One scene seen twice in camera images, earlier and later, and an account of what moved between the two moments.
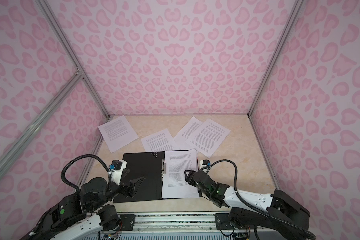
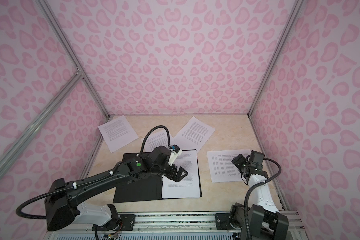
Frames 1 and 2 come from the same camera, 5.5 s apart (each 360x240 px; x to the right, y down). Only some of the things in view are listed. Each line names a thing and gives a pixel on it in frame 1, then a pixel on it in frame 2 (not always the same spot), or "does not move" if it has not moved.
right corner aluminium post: (275, 57) does not move
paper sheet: (174, 185) does not move
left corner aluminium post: (73, 57) does not move
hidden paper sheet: (184, 132) does not move
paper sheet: (117, 133) does not move
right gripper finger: (188, 177) to (240, 162)
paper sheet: (208, 138) to (222, 168)
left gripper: (133, 190) to (178, 177)
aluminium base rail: (183, 226) does not move
